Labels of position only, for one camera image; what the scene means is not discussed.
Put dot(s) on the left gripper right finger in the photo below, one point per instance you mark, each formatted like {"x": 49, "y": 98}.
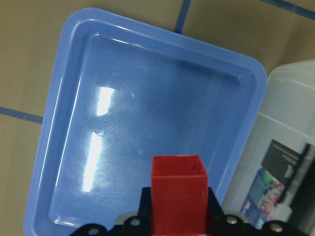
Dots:
{"x": 214, "y": 209}

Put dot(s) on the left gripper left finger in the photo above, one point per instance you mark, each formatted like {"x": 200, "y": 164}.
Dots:
{"x": 145, "y": 204}

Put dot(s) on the red block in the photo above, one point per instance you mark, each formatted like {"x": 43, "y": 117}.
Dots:
{"x": 179, "y": 195}

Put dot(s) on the clear plastic storage box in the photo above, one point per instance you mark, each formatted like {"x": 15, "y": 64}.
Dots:
{"x": 274, "y": 159}

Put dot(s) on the blue plastic tray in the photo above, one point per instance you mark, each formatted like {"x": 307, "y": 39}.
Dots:
{"x": 123, "y": 91}

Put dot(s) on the black box handle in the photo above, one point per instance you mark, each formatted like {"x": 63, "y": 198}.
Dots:
{"x": 299, "y": 173}

